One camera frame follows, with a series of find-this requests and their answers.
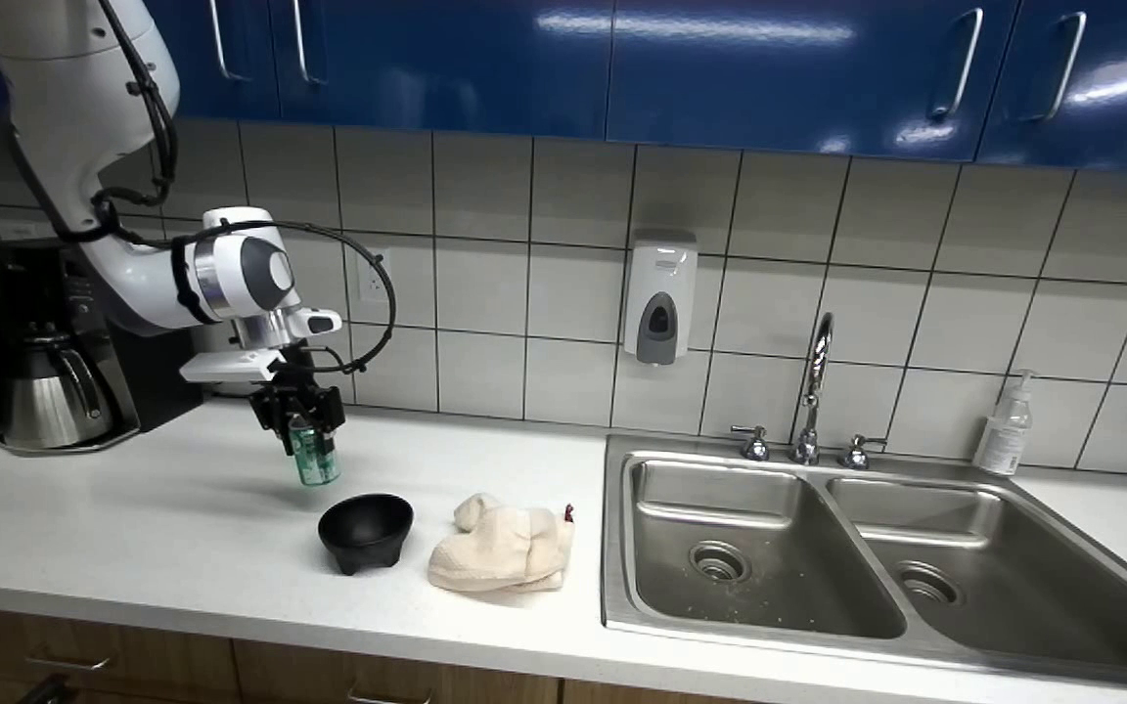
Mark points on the green soda can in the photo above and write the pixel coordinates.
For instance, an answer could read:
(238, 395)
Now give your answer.
(313, 463)

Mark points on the blue upper cabinets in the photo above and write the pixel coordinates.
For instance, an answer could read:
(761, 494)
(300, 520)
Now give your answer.
(723, 62)

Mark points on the black bowl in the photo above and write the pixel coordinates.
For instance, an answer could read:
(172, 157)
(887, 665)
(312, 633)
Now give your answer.
(364, 528)

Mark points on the steel coffee carafe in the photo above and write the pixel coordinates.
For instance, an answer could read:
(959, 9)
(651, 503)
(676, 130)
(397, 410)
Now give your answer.
(54, 392)

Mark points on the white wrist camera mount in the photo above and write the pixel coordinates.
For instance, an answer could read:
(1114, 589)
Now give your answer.
(228, 369)

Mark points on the wooden lower cabinets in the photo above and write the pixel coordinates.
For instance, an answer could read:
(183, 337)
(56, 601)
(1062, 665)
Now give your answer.
(197, 657)

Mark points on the chrome faucet spout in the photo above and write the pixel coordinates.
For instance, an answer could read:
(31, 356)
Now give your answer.
(810, 386)

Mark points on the white wall soap dispenser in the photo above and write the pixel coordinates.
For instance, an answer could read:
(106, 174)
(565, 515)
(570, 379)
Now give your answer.
(659, 300)

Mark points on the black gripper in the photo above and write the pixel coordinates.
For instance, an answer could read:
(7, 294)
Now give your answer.
(292, 395)

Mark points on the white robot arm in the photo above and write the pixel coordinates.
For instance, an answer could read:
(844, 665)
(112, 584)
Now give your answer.
(80, 90)

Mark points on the stainless steel double sink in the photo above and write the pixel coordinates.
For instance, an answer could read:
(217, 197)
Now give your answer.
(852, 560)

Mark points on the clear soap bottle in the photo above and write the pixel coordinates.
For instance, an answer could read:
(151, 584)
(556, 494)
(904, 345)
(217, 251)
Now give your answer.
(1003, 430)

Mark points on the beige crumpled cloth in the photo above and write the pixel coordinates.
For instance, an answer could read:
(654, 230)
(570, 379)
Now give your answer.
(504, 551)

